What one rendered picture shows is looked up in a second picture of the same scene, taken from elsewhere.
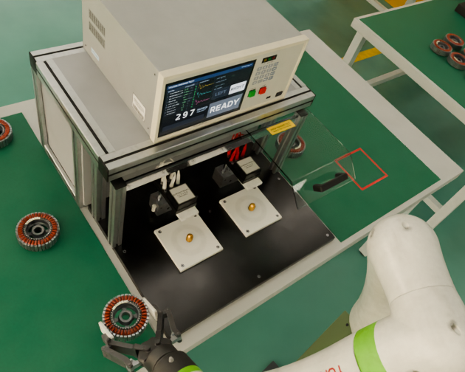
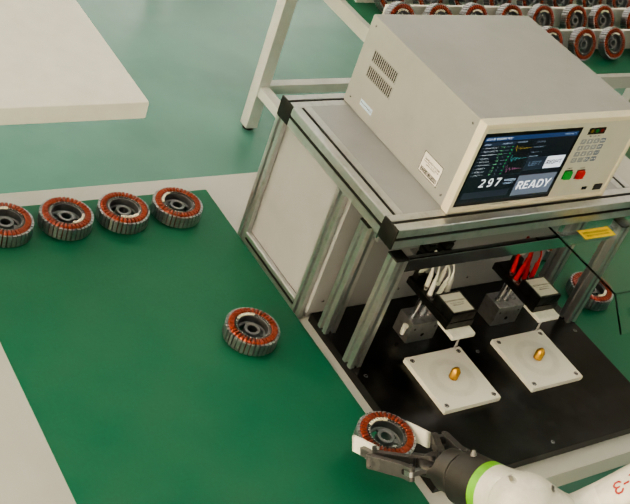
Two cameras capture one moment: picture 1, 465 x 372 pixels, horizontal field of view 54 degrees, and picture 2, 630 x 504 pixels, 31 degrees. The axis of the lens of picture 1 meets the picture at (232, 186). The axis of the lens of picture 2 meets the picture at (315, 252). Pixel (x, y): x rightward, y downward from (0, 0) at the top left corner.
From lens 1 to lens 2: 1.14 m
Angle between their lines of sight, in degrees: 16
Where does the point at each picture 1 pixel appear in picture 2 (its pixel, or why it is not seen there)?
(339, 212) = not seen: outside the picture
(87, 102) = (361, 159)
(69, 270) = (293, 386)
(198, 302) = not seen: hidden behind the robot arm
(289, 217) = (593, 380)
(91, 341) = (330, 470)
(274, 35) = (604, 105)
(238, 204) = (518, 348)
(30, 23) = not seen: hidden behind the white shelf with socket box
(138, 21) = (447, 66)
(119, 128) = (402, 191)
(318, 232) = not seen: outside the picture
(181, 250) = (443, 388)
